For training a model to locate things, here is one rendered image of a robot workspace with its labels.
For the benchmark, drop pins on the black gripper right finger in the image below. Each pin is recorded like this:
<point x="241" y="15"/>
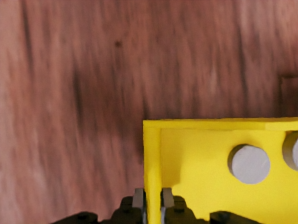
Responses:
<point x="185" y="215"/>

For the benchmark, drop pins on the grey steel disc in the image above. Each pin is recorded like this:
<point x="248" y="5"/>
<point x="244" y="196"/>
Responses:
<point x="249" y="164"/>
<point x="290" y="150"/>

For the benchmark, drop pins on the yellow bin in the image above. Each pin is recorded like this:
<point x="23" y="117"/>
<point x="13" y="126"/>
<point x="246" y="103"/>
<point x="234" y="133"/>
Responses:
<point x="191" y="158"/>

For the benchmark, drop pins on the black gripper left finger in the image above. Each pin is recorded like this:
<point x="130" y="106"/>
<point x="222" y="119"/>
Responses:
<point x="132" y="213"/>

